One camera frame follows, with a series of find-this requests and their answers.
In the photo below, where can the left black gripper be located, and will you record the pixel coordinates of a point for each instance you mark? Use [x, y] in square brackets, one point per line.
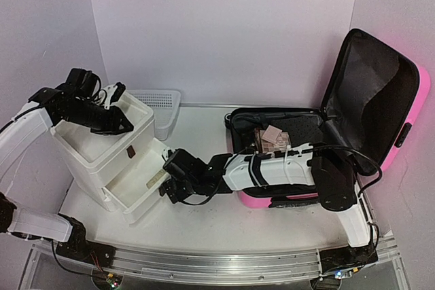
[113, 123]

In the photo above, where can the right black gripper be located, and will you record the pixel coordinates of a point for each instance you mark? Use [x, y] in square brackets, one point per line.
[175, 194]

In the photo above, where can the white drawer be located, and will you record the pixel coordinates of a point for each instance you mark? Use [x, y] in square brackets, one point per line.
[128, 190]

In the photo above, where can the white rectangular foam box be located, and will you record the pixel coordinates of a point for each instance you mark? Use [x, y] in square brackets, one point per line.
[95, 160]

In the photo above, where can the pink square compact case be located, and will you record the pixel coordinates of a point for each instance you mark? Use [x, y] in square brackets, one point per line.
[271, 134]

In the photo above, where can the eyeshadow palette brown shades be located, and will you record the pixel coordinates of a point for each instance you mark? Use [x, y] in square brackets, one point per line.
[270, 144]

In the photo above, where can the pink hard-shell suitcase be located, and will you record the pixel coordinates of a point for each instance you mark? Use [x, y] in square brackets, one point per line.
[372, 100]

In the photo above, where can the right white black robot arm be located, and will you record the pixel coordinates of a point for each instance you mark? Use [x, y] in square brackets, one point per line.
[307, 174]

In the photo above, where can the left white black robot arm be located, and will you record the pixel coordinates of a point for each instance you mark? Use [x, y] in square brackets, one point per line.
[17, 135]

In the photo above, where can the white perforated plastic basket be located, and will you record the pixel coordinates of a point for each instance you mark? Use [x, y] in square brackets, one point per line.
[165, 104]

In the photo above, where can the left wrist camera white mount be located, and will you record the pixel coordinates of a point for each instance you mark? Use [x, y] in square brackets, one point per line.
[108, 92]

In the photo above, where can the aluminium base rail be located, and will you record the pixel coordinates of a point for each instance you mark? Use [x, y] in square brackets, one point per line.
[255, 268]

